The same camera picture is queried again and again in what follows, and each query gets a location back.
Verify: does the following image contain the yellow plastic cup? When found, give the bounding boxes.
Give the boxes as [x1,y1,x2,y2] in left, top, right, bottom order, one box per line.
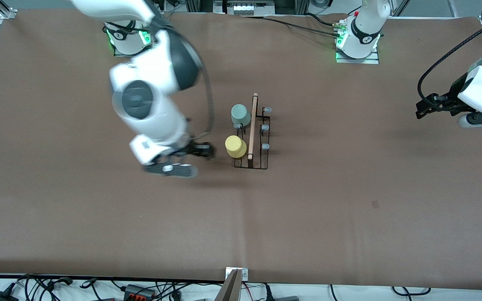
[225,135,248,159]

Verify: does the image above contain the pale green plastic cup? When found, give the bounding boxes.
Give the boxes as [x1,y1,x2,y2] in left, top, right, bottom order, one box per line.
[231,104,252,128]

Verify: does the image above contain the black wire cup holder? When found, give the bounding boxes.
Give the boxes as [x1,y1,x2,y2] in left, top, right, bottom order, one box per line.
[231,93,272,170]

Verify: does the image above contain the brown table cover sheet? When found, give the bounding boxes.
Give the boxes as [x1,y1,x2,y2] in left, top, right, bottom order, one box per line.
[0,9,482,291]

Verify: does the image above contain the black orange terminal box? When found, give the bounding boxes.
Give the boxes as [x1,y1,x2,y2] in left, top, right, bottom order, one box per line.
[123,284,156,300]

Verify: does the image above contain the grey control box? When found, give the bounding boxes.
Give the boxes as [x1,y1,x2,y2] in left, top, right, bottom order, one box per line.
[214,0,276,16]

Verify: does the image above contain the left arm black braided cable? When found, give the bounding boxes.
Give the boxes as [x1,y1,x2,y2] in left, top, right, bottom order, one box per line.
[418,15,482,105]

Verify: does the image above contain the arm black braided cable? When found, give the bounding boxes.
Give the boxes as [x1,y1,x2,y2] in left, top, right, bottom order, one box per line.
[151,17,215,140]
[418,15,482,105]

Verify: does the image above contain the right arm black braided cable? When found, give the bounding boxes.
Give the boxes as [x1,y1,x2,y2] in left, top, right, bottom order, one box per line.
[151,17,215,140]

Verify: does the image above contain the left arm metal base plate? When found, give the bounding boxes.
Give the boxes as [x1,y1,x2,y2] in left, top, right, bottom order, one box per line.
[335,42,380,64]

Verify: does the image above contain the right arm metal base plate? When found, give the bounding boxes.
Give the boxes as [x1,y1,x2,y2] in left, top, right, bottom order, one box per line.
[113,29,160,58]

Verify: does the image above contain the small metal clamp bracket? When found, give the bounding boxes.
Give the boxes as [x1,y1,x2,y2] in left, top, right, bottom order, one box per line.
[226,268,249,281]

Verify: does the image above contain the grey camera support bar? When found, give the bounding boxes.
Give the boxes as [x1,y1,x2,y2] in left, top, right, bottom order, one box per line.
[215,270,241,301]

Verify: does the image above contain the black power cables pair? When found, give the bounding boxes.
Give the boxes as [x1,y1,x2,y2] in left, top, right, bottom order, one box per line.
[241,13,346,39]

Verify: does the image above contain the tangled black floor cables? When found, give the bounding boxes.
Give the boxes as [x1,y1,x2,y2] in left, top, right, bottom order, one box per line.
[0,274,225,301]

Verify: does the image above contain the black looped floor cable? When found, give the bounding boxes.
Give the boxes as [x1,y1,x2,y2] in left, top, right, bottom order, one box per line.
[392,286,432,296]

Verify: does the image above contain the aluminium frame corner post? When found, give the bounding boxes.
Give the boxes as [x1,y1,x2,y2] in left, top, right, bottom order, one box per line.
[0,0,16,20]

